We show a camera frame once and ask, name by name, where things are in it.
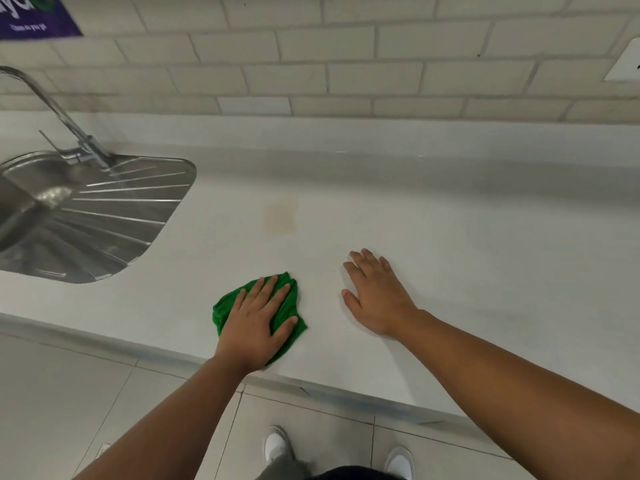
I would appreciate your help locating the person's left hand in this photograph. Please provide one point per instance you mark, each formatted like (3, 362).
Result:
(250, 334)

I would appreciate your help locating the person's right hand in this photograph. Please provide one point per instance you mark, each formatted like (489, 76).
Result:
(382, 299)

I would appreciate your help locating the person's left thumb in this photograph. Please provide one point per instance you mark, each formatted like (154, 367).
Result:
(286, 328)

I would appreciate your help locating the person's right little finger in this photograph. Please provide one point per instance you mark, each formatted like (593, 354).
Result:
(386, 268)

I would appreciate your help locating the person's right middle finger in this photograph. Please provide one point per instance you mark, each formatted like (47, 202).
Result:
(361, 264)

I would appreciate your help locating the person's left little finger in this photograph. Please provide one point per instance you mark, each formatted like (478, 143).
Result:
(239, 302)

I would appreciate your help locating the person's right thumb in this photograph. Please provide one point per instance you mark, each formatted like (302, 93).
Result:
(351, 302)

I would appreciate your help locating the person's left middle finger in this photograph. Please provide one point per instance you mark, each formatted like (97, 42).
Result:
(268, 293)

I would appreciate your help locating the green cleaning cloth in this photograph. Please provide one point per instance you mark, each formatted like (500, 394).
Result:
(229, 307)

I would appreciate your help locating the person's left forearm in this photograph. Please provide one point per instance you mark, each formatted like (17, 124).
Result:
(165, 424)

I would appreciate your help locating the person's right forearm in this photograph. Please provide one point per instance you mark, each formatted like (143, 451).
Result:
(510, 394)

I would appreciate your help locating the person's white left shoe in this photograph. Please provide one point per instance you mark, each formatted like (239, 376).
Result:
(276, 443)

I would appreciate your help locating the person's white shoe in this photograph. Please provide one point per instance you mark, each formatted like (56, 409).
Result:
(400, 463)
(276, 443)

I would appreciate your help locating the person's grey trousers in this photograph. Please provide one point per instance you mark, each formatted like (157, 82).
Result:
(282, 469)

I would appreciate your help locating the person's dark shirt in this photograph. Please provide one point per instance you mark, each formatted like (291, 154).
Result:
(355, 473)

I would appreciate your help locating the stainless steel sink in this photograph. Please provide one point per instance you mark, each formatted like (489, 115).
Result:
(95, 219)

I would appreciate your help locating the person's white right shoe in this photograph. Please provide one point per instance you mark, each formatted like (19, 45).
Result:
(400, 463)

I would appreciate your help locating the chrome faucet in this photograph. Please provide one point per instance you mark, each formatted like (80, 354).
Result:
(65, 122)

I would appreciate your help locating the white wall outlet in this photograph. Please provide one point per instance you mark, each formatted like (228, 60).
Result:
(625, 64)

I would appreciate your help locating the purple wall poster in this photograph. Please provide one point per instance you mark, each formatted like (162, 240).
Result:
(30, 14)

